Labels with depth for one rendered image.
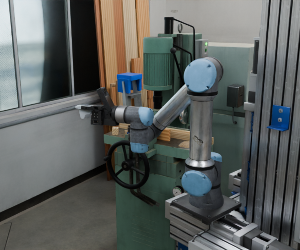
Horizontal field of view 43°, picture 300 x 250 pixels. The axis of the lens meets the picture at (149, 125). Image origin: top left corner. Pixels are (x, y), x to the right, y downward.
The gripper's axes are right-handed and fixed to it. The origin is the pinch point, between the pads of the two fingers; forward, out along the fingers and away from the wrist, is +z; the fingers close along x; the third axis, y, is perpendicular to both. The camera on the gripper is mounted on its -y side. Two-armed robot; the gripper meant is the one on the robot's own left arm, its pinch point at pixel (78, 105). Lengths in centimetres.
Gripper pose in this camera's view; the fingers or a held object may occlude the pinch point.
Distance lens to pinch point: 173.7
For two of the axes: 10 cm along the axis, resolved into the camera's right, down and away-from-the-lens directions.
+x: 3.9, -1.3, 9.1
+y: -0.3, 9.9, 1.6
